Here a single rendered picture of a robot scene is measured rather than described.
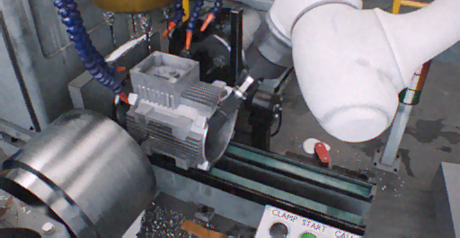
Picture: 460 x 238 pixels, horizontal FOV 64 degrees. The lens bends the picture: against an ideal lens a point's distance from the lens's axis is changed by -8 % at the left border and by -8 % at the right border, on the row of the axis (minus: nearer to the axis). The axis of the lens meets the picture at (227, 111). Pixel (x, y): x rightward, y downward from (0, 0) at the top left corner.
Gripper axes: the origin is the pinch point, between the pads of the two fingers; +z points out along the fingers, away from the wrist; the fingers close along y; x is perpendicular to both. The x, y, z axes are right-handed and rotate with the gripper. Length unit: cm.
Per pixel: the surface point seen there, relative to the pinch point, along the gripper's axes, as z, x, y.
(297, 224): -8.7, 20.3, 16.7
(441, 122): 1, 60, -64
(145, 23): -5.8, -23.0, -1.2
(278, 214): -7.3, 17.1, 16.4
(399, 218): 5, 52, -16
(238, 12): -10.2, -11.3, -18.3
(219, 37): 4.8, -13.2, -27.1
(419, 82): -18.1, 32.3, -33.4
